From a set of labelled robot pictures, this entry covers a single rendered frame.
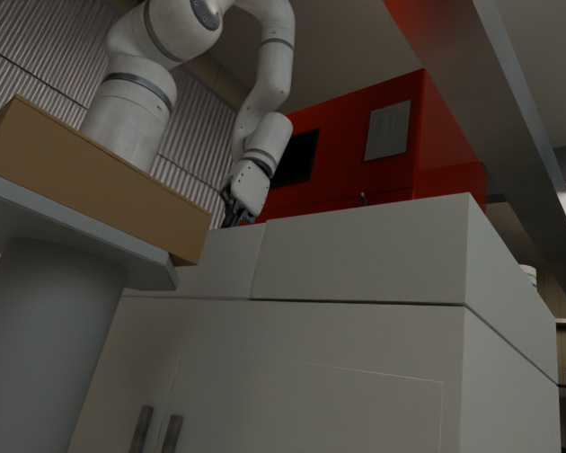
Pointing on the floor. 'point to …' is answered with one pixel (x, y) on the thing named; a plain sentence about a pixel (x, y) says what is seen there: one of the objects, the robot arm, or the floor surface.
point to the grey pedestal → (49, 312)
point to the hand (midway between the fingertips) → (229, 225)
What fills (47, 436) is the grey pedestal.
